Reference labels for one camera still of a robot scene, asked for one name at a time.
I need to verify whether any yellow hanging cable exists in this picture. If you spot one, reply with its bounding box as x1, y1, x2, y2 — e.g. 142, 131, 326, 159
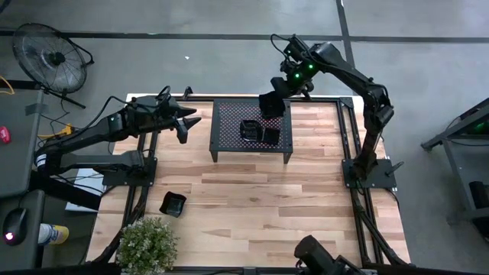
0, 75, 15, 95

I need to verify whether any black floor fan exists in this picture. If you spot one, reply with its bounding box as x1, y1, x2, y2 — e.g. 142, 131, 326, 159
11, 21, 95, 110

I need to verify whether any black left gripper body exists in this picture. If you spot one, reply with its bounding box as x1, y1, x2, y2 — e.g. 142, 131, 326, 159
125, 99, 180, 133

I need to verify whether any yellow cable plug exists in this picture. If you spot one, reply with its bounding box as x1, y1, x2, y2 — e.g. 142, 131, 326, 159
37, 122, 74, 141

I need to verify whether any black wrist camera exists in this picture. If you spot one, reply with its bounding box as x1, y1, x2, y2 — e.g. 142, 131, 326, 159
258, 90, 287, 119
131, 95, 161, 110

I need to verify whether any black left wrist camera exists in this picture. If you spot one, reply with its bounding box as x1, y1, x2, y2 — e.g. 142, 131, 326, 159
131, 95, 161, 110

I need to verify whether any grey metal cart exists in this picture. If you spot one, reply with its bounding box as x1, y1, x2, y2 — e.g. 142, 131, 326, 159
419, 97, 489, 222

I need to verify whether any black cylindrical device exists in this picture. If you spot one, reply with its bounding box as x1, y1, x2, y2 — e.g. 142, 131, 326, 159
293, 234, 370, 275

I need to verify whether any black aluminium frame rail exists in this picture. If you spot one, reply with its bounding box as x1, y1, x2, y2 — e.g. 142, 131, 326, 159
335, 98, 408, 267
91, 129, 161, 264
167, 266, 383, 275
144, 94, 355, 105

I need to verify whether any black desk crossbar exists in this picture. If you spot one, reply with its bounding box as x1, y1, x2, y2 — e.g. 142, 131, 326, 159
28, 170, 102, 211

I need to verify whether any white-flowered plant in black pot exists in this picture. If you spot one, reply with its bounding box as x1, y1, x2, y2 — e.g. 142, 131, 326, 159
115, 216, 180, 275

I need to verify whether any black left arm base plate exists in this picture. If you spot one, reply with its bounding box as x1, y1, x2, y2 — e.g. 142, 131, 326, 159
102, 156, 158, 188

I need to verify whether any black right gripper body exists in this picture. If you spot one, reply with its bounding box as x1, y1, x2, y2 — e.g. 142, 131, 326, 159
270, 60, 317, 99

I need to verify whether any grey operator desk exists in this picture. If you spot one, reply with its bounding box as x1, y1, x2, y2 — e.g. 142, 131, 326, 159
0, 89, 45, 268

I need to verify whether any white paper sheet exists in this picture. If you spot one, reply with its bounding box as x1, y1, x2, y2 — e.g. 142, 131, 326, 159
64, 167, 108, 213

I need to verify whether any black perforated metal shelf riser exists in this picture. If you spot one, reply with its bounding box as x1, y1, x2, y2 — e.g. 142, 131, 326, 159
209, 98, 294, 164

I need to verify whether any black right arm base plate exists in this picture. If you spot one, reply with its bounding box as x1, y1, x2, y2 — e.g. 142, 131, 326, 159
342, 158, 398, 190

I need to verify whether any white and yellow spray can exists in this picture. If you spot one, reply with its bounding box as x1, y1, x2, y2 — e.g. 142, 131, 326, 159
37, 223, 70, 246

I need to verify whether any black wavy square mini plate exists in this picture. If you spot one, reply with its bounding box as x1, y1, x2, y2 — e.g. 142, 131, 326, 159
239, 119, 264, 144
158, 190, 188, 218

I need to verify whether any small black box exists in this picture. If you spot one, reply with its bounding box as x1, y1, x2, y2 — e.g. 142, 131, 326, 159
468, 180, 489, 209

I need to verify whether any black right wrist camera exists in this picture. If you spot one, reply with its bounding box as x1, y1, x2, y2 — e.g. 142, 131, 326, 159
258, 90, 287, 119

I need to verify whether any black computer mouse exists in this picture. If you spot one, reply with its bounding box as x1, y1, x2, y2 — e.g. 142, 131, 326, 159
2, 207, 28, 248

